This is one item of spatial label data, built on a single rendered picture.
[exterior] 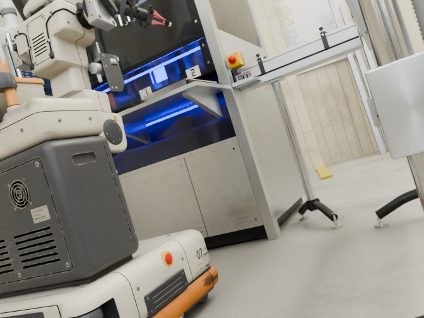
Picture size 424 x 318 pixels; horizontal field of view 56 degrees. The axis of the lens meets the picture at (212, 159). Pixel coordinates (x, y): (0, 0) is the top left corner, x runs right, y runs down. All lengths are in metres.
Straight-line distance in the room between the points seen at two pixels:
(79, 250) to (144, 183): 1.43
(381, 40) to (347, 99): 5.10
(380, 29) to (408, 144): 0.25
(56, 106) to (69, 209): 0.29
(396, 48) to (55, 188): 0.88
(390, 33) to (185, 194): 1.84
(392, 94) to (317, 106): 5.24
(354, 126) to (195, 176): 3.77
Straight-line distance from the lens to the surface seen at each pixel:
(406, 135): 0.56
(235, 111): 2.21
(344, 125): 5.81
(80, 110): 1.28
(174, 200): 2.45
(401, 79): 0.56
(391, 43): 0.74
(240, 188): 2.24
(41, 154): 1.17
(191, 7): 2.39
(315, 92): 5.81
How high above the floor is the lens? 0.49
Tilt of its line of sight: 1 degrees up
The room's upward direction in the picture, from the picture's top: 17 degrees counter-clockwise
